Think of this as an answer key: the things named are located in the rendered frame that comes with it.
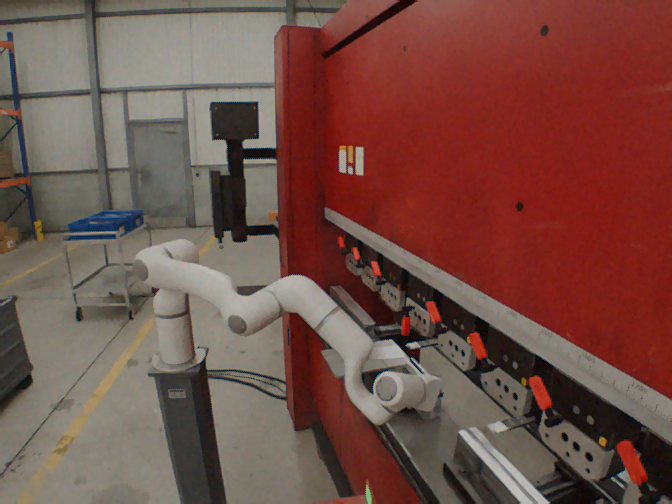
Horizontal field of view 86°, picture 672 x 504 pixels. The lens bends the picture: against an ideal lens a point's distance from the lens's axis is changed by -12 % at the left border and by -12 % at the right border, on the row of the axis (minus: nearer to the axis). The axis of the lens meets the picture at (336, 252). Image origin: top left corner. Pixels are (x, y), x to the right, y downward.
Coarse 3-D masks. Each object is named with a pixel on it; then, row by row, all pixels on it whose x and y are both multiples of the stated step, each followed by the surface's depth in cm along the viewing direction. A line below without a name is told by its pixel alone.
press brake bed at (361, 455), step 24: (312, 336) 217; (312, 360) 223; (312, 384) 229; (336, 384) 179; (336, 408) 183; (336, 432) 187; (360, 432) 152; (384, 432) 129; (336, 456) 217; (360, 456) 154; (384, 456) 129; (336, 480) 200; (360, 480) 157; (384, 480) 131; (408, 480) 112
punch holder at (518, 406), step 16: (496, 336) 88; (496, 352) 88; (512, 352) 83; (528, 352) 78; (512, 368) 83; (528, 368) 78; (544, 368) 78; (496, 384) 88; (512, 384) 83; (528, 384) 78; (544, 384) 80; (512, 400) 83; (528, 400) 80; (528, 416) 82
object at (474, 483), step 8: (448, 464) 103; (456, 464) 103; (464, 464) 103; (448, 472) 103; (456, 472) 101; (472, 472) 100; (456, 480) 99; (464, 480) 98; (472, 480) 98; (464, 488) 95; (472, 488) 95; (480, 488) 95; (464, 496) 95; (472, 496) 93; (480, 496) 92; (488, 496) 92
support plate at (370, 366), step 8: (376, 344) 151; (384, 344) 151; (328, 352) 145; (336, 352) 145; (328, 360) 140; (336, 360) 140; (368, 360) 140; (376, 360) 139; (384, 360) 139; (392, 360) 139; (400, 360) 139; (336, 368) 135; (344, 368) 135; (368, 368) 134; (376, 368) 134; (384, 368) 135; (336, 376) 130; (344, 376) 131
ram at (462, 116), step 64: (448, 0) 92; (512, 0) 72; (576, 0) 59; (640, 0) 49; (384, 64) 130; (448, 64) 96; (512, 64) 75; (576, 64) 61; (640, 64) 51; (384, 128) 135; (448, 128) 99; (512, 128) 78; (576, 128) 63; (640, 128) 52; (384, 192) 140; (448, 192) 102; (512, 192) 80; (576, 192) 64; (640, 192) 53; (448, 256) 105; (512, 256) 81; (576, 256) 66; (640, 256) 54; (576, 320) 66; (640, 320) 55
